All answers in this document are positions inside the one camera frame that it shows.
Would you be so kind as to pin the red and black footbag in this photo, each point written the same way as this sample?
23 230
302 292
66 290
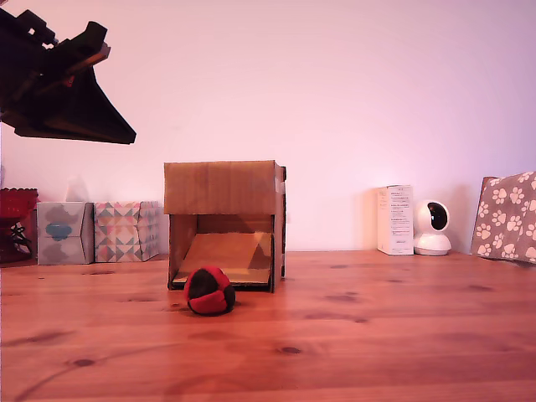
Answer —
209 292

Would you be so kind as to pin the red scalloped bowl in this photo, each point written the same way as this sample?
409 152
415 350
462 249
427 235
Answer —
14 205

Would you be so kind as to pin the cloud print tissue box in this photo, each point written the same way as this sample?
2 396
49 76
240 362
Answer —
63 232

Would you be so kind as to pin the white printed carton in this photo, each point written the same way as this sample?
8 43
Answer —
395 220

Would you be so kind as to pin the geometric pattern tissue box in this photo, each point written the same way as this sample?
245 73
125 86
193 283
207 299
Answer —
123 230

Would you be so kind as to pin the paw print grey cloth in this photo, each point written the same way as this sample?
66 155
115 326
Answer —
506 218

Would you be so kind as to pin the small white round camera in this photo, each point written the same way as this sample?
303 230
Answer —
433 226

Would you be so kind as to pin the cardboard dice tower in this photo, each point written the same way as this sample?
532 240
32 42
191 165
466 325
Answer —
222 188

